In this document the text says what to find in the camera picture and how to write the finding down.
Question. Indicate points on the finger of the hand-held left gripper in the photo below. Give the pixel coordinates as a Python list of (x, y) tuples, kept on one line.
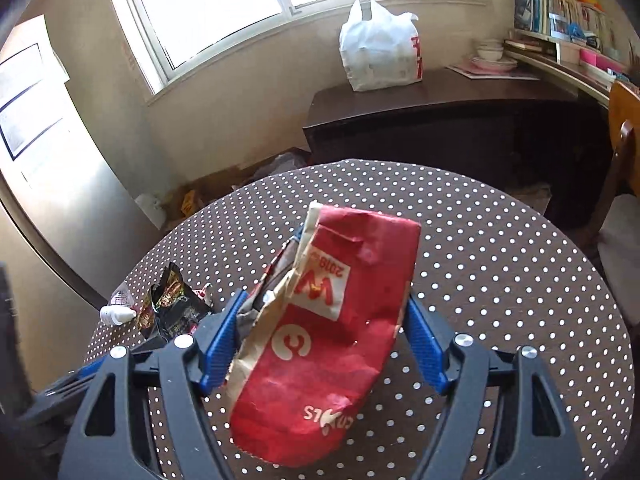
[(60, 392)]

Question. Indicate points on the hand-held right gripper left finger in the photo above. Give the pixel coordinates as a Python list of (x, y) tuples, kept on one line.
[(220, 345)]

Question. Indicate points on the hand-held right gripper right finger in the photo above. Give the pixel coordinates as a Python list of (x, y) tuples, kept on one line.
[(422, 345)]

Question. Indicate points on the red paper bag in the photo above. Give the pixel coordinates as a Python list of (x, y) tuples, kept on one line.
[(330, 360)]

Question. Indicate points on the black snack packet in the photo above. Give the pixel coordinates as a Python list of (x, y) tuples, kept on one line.
[(172, 305)]

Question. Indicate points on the small white bottle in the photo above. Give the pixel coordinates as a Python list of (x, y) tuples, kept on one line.
[(117, 312)]

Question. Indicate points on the round dotted table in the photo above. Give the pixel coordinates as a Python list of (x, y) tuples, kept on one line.
[(500, 270)]

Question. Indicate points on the grey refrigerator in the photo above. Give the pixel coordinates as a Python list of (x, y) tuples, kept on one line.
[(55, 210)]

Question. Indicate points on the yellow packet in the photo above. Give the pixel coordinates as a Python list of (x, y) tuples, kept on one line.
[(191, 203)]

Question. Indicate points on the red brown cardboard box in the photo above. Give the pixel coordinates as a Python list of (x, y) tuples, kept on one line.
[(220, 185)]

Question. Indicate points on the dark wooden cabinet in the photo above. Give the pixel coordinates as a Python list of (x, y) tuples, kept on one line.
[(450, 120)]

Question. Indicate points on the white paper sheet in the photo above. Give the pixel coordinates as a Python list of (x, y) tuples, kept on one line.
[(27, 100)]

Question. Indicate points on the pink place mat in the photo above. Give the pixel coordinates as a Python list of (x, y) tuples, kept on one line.
[(495, 72)]

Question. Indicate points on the wooden chair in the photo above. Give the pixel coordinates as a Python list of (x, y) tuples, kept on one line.
[(625, 125)]

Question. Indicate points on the stack of white bowls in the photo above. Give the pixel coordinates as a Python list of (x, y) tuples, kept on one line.
[(495, 52)]

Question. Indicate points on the white plastic bag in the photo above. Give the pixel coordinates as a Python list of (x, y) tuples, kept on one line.
[(380, 45)]

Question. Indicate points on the wooden shelf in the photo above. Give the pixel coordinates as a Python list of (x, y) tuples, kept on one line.
[(565, 67)]

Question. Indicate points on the pink box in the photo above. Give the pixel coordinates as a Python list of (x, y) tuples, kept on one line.
[(600, 60)]

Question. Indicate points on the white framed window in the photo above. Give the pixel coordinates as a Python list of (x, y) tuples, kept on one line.
[(280, 10)]

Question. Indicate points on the blue white box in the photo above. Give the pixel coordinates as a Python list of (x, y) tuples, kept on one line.
[(531, 10)]

